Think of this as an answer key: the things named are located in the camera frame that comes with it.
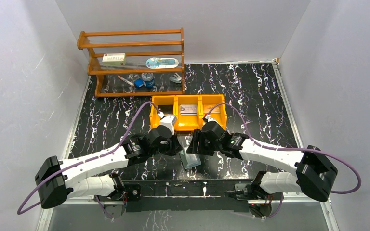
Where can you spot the white marker pen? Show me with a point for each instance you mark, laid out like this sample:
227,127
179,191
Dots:
125,80

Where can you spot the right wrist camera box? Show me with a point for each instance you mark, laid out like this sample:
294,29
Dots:
208,118

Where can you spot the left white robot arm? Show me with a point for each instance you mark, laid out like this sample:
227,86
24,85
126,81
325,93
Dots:
59,180

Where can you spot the blue white jar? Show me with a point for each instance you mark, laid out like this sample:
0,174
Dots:
148,79

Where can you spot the black VIP card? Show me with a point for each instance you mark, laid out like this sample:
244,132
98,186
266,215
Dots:
166,109

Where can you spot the blue blister pack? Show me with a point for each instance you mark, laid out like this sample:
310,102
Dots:
161,63

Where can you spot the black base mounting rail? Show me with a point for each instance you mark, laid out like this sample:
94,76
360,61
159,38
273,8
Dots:
195,195

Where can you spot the orange wooden shelf rack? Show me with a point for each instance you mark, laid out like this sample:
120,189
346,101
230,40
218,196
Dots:
139,46

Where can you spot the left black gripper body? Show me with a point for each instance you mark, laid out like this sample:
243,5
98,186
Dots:
175,146

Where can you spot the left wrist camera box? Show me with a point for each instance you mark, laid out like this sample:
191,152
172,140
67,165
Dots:
169,121

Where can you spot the white red box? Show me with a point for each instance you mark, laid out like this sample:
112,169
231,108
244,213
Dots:
114,59

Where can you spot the yellow three-compartment bin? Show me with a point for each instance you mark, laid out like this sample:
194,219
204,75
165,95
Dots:
192,122

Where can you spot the green card holder wallet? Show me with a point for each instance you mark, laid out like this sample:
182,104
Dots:
189,160

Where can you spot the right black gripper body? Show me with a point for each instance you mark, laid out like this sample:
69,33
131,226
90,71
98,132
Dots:
194,145

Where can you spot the bronze card in bin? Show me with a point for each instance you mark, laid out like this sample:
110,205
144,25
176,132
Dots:
211,108

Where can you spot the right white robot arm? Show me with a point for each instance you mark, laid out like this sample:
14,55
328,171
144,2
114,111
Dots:
305,172

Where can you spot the small blue block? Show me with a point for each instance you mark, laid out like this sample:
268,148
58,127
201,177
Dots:
138,83

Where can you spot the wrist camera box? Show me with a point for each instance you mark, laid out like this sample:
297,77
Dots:
208,118
169,121

